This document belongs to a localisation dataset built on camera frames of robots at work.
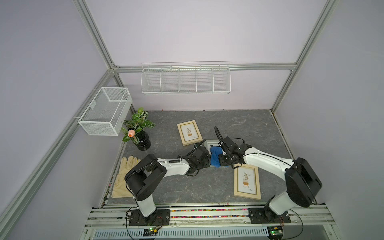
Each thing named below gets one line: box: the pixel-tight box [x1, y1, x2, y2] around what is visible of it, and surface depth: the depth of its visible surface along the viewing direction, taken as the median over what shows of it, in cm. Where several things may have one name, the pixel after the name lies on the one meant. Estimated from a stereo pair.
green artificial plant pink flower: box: [121, 107, 156, 144], surface depth 82 cm
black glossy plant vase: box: [135, 131, 151, 151], surface depth 96 cm
